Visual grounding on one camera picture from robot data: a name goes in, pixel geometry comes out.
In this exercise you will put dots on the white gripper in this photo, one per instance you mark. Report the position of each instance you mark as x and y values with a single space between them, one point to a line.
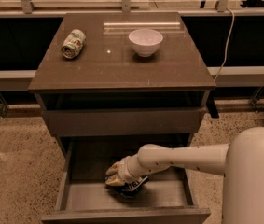
124 170

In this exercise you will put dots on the blue chip bag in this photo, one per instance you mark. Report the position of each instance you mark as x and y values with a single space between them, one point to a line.
129 190

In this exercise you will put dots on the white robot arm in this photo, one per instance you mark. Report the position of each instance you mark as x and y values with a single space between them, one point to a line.
240 163

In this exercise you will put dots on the open middle drawer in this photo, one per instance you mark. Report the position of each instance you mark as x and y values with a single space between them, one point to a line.
84 198

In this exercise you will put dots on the grey drawer cabinet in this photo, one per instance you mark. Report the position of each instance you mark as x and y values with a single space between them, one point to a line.
108 75

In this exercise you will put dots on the grey top drawer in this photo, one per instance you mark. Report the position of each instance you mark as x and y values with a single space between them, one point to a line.
123 122

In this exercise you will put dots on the white ceramic bowl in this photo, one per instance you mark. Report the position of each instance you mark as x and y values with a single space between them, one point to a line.
145 42

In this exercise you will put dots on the green white soda can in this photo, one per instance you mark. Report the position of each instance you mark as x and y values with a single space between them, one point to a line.
73 44

